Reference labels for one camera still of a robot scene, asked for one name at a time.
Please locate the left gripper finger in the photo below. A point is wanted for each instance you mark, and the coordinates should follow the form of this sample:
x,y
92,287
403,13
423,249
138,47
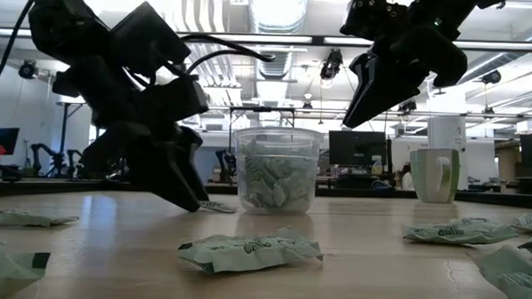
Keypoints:
x,y
146,158
193,142

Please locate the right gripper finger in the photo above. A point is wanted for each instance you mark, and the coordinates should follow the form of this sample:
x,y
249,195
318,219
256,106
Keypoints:
x,y
388,87
361,77

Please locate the black background robot arm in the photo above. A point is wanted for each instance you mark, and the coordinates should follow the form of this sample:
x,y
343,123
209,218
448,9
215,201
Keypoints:
x,y
224,166
36,161
75,160

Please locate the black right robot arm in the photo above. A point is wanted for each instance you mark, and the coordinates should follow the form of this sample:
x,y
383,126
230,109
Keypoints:
x,y
453,9

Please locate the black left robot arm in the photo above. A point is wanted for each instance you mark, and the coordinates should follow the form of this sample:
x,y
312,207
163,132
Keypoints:
x,y
62,22

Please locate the white column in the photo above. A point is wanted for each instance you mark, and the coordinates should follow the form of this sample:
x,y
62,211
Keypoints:
x,y
446,131

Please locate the black overhead crossbeam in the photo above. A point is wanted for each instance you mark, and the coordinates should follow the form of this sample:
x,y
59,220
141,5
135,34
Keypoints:
x,y
296,39

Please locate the clear plastic cup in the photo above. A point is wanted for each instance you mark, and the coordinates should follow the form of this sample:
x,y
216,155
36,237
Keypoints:
x,y
277,136

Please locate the person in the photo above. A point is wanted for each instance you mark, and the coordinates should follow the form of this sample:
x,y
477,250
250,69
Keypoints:
x,y
402,174

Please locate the green and white mug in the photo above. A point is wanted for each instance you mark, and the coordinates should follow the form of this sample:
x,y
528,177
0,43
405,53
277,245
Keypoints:
x,y
433,175

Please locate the brown wooden cabinet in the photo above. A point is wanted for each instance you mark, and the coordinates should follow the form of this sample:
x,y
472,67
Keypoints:
x,y
507,164

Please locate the black ceiling camera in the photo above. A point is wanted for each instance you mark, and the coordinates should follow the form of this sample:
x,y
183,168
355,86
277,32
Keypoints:
x,y
407,105
28,69
490,76

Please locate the black overhead camera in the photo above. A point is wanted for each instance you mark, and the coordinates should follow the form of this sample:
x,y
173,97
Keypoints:
x,y
331,63

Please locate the black frame stand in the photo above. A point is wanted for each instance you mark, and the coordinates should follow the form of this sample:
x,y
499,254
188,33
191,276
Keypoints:
x,y
64,129
263,109

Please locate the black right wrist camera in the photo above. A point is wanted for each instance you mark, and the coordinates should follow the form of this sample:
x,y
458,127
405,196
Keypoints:
x,y
372,15

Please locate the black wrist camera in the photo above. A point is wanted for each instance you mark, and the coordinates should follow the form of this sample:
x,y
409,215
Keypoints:
x,y
150,39
372,15

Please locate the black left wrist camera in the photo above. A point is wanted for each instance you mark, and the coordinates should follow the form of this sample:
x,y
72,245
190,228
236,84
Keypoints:
x,y
150,39

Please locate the silver ceiling duct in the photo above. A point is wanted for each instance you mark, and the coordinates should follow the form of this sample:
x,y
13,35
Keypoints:
x,y
277,16

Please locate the black aluminium table frame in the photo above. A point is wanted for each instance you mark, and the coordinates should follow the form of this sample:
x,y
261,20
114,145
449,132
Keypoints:
x,y
25,187

